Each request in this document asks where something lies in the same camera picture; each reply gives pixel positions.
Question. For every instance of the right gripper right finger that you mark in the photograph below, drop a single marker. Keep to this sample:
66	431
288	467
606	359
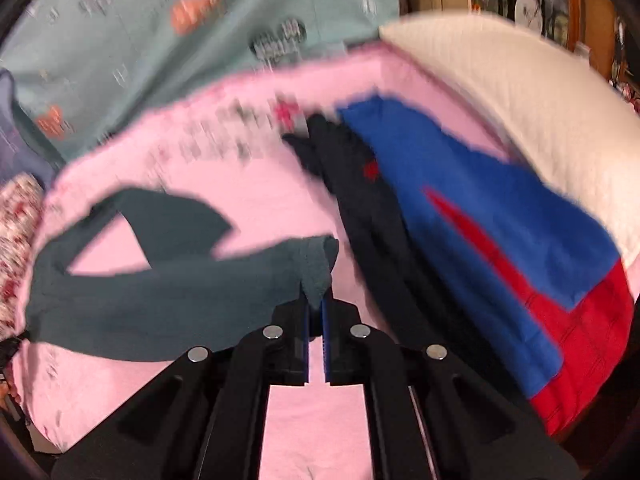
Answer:
429	415

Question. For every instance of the black garment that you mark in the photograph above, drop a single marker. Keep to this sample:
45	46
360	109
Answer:
410	293

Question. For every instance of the cream white pillow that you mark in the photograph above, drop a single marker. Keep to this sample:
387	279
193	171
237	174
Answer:
568	123

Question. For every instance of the white wall clock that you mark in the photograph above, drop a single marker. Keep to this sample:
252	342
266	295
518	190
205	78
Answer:
528	13

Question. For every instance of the blue and red garment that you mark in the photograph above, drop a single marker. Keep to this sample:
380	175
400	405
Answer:
541	279

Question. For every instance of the dark teal pants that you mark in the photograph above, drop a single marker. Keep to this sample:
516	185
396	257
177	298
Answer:
185	297

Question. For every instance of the teal heart print quilt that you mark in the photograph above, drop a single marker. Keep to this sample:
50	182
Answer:
85	69

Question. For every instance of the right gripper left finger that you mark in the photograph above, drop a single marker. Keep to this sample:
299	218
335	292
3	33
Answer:
203	416

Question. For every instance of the red floral pillow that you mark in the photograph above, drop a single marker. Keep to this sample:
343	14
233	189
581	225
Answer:
21	210

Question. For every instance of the blue plaid pillow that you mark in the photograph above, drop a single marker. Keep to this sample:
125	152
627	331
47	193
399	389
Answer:
16	157

